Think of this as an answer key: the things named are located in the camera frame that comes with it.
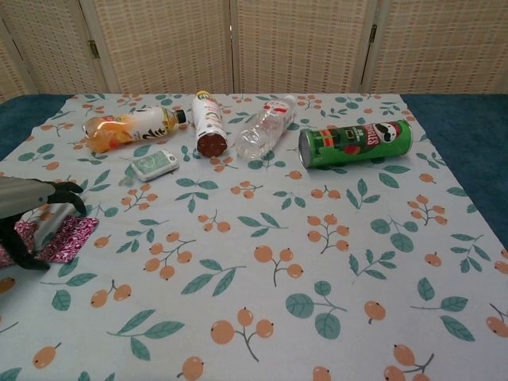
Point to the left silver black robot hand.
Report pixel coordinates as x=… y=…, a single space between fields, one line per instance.
x=20 y=194

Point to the pink patterned packet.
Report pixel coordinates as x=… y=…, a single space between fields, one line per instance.
x=71 y=238

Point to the orange juice bottle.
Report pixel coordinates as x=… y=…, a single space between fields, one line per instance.
x=131 y=127

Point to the green chewing gum box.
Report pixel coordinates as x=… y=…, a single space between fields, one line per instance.
x=155 y=164

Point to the brass screen hinge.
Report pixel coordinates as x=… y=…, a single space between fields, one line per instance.
x=93 y=48
x=373 y=33

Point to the white label yellow cap bottle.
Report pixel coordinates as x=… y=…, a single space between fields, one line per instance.
x=208 y=123

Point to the floral fruit print tablecloth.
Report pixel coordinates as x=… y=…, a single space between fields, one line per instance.
x=254 y=258

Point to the clear water bottle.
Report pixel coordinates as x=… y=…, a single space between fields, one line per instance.
x=264 y=127

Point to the woven bamboo folding screen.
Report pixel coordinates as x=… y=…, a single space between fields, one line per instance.
x=301 y=43

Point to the green Pringles can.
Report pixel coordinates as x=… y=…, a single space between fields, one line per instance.
x=353 y=145

